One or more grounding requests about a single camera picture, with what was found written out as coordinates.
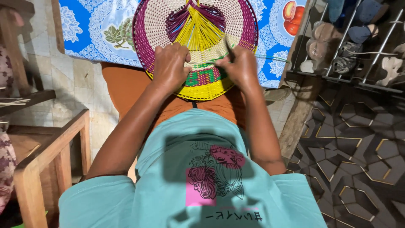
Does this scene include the teal printed shirt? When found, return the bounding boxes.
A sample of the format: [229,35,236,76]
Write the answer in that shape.
[58,108,327,228]

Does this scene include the floral patterned cloth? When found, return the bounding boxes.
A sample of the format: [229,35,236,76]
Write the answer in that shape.
[0,44,18,216]

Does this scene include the pale reed strips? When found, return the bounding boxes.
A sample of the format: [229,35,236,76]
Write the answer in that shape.
[0,98,31,107]

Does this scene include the orange trousers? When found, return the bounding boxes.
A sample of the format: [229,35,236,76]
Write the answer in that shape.
[101,61,248,130]

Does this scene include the person's left hand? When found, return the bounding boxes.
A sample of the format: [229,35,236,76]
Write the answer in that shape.
[152,43,192,94]

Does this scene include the green plastic weaving strand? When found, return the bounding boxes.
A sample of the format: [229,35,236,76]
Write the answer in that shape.
[189,44,289,65]

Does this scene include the dark wooden shelf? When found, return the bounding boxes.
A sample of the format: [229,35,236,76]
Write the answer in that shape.
[0,0,57,118]

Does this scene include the wooden chair frame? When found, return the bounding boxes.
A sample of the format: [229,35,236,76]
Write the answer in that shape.
[8,109,92,228]

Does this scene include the wooden table leg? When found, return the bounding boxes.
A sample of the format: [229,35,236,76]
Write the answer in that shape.
[278,75,321,159]

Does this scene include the round woven multicoloured fan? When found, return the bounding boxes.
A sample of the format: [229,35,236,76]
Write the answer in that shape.
[132,0,259,101]

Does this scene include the blue patterned tablecloth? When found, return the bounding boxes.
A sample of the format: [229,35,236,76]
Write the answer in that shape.
[58,0,309,89]

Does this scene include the person's right hand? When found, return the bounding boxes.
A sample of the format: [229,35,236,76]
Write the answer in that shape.
[215,46,260,92]

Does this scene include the metal shoe rack with shoes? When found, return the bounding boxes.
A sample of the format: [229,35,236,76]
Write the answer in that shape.
[286,0,405,94]

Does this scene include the dark thin awl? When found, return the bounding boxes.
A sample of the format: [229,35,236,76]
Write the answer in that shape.
[224,36,236,62]

